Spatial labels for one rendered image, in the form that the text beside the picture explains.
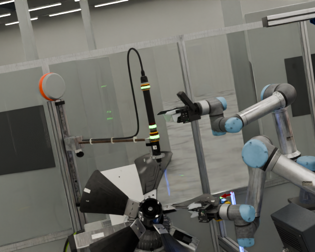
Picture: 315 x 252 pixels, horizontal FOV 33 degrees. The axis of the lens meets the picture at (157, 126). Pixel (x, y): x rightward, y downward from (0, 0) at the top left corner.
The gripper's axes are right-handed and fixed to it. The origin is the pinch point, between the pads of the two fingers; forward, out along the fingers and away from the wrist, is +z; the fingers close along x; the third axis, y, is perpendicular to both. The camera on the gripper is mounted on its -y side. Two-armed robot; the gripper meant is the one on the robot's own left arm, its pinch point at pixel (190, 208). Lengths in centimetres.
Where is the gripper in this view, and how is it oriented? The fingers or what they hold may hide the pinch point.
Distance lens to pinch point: 262.7
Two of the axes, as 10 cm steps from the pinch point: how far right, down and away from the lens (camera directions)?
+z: -7.6, 0.6, 6.4
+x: 2.4, 9.5, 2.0
